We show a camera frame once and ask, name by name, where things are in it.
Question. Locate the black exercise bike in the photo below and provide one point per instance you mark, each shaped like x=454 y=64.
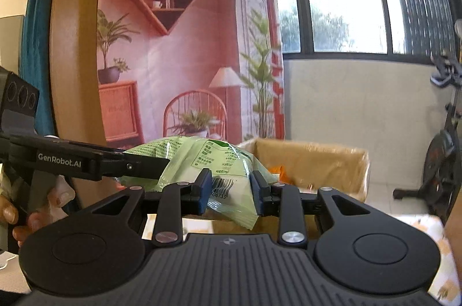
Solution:
x=442 y=161

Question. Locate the teal curtain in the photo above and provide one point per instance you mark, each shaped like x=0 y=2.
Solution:
x=38 y=39

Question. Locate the checkered floral tablecloth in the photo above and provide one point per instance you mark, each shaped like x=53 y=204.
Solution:
x=426 y=237

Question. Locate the person's left hand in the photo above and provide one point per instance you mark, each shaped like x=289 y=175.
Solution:
x=57 y=196

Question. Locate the cardboard box with plastic liner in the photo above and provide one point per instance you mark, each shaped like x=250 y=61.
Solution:
x=325 y=165

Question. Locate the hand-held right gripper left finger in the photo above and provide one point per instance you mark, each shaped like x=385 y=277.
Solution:
x=205 y=190

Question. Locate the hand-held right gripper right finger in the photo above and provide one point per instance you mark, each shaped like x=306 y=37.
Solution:
x=257 y=192

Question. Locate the printed room backdrop cloth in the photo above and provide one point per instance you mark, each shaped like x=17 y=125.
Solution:
x=187 y=57

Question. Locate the light green snack packet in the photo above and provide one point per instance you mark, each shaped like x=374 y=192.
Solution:
x=202 y=154

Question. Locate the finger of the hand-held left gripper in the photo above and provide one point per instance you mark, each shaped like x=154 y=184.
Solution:
x=137 y=166

